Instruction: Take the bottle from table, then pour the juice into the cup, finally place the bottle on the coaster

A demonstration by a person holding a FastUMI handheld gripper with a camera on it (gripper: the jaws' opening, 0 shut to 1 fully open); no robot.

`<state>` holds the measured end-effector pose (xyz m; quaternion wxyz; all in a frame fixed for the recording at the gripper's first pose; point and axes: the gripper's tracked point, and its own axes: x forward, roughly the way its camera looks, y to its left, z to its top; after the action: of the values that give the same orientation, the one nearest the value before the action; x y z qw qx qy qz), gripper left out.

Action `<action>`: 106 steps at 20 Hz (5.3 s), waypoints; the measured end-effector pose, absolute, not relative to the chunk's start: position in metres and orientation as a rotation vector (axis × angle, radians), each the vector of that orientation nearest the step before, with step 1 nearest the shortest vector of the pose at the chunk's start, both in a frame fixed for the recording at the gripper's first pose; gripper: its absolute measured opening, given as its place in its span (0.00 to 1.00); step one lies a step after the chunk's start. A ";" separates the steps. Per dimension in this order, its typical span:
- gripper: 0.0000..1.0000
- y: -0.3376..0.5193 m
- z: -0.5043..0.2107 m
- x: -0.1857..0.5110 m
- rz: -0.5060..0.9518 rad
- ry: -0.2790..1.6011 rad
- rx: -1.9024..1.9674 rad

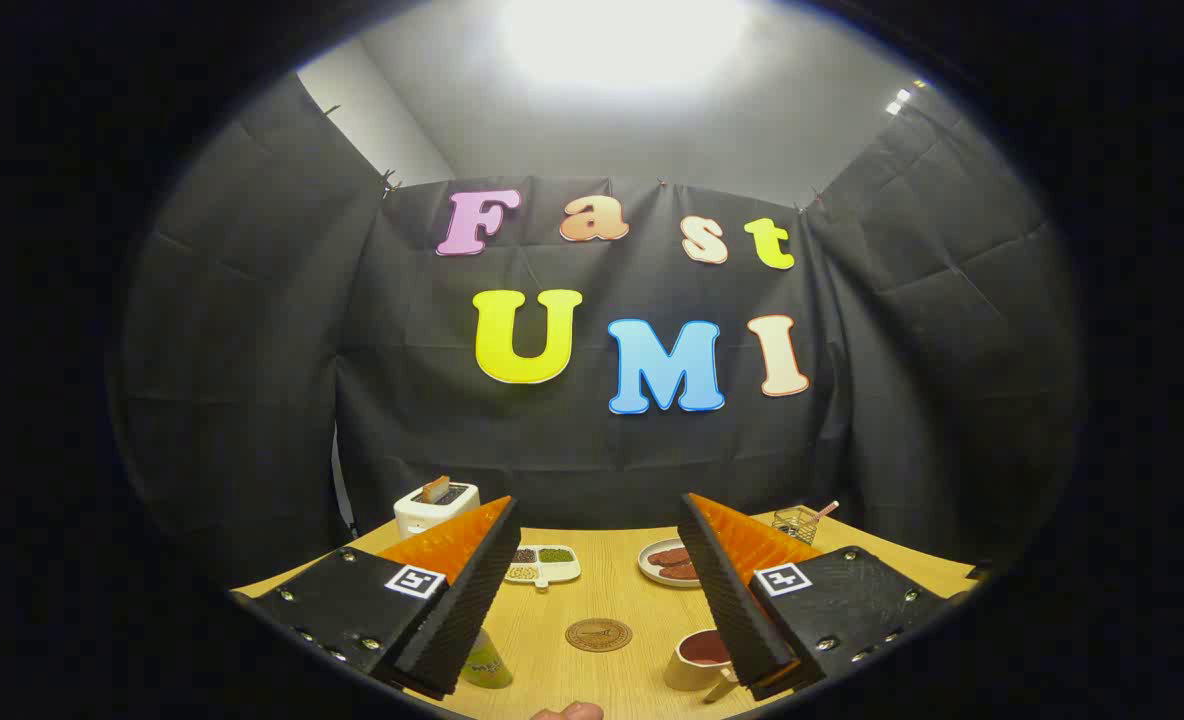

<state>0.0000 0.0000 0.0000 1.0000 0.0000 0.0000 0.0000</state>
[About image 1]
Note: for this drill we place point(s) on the silver green label juice bottle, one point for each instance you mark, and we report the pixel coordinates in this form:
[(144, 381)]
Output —
[(488, 668)]

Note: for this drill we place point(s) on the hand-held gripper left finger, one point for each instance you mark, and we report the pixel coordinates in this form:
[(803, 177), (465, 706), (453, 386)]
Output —
[(457, 620)]

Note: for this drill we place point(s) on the pink straw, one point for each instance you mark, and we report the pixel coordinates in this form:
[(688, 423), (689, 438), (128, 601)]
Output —
[(827, 510)]

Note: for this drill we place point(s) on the white toaster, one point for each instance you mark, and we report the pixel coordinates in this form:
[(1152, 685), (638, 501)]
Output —
[(432, 515)]

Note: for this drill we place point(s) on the round cork coaster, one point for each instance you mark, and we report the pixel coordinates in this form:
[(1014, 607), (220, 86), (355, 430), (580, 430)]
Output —
[(598, 635)]

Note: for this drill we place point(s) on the white oval plate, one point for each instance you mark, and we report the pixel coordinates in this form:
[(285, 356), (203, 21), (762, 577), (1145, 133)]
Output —
[(649, 568)]

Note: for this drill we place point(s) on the black backdrop cloth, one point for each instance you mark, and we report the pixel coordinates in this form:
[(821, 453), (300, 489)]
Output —
[(252, 350)]

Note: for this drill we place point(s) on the toast slice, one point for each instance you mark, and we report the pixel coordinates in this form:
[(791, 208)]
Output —
[(435, 489)]

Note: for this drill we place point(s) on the brown sausage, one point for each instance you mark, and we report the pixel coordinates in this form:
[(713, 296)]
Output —
[(680, 572), (668, 556)]

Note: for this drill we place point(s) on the wooden table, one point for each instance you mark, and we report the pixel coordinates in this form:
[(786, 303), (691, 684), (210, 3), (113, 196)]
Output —
[(602, 600)]

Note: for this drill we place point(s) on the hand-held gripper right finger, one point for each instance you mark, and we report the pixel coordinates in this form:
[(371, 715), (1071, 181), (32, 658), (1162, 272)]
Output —
[(742, 620)]

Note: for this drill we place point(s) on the white divided dish with grains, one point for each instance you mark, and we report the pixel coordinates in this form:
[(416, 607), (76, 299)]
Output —
[(552, 565)]

